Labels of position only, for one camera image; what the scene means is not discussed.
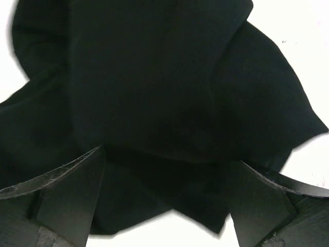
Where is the black t shirt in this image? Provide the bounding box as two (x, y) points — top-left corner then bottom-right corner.
(1, 1), (328, 235)

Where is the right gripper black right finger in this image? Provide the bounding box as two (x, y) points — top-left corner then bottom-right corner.
(229, 162), (328, 247)

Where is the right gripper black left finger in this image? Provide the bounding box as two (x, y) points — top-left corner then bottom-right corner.
(1, 147), (106, 247)

